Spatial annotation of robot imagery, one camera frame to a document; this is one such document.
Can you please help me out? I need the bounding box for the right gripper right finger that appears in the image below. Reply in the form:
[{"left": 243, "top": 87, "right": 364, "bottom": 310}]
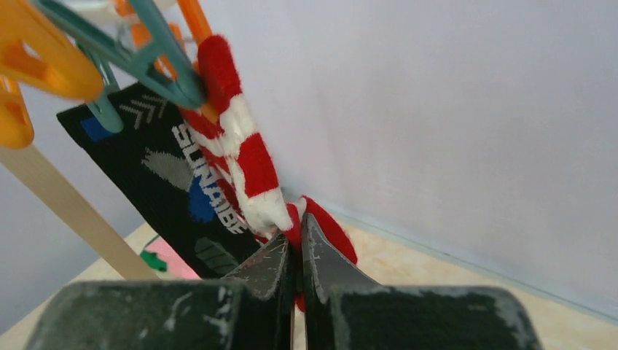
[{"left": 302, "top": 214, "right": 541, "bottom": 349}]

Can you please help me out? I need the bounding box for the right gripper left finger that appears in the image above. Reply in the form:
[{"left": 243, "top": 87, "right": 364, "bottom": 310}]
[{"left": 26, "top": 234, "right": 292, "bottom": 349}]

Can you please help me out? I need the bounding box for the red white striped sock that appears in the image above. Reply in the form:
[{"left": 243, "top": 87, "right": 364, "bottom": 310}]
[{"left": 181, "top": 34, "right": 359, "bottom": 313}]

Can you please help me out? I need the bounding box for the white round clip hanger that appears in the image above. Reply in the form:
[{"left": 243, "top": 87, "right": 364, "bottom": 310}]
[{"left": 1, "top": 1, "right": 207, "bottom": 149}]

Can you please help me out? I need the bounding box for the pink cloth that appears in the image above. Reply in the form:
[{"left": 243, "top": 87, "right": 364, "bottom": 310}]
[{"left": 147, "top": 237, "right": 200, "bottom": 280}]

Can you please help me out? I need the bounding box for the wooden drying rack frame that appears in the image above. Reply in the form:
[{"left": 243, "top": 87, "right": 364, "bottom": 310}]
[{"left": 1, "top": 145, "right": 159, "bottom": 280}]

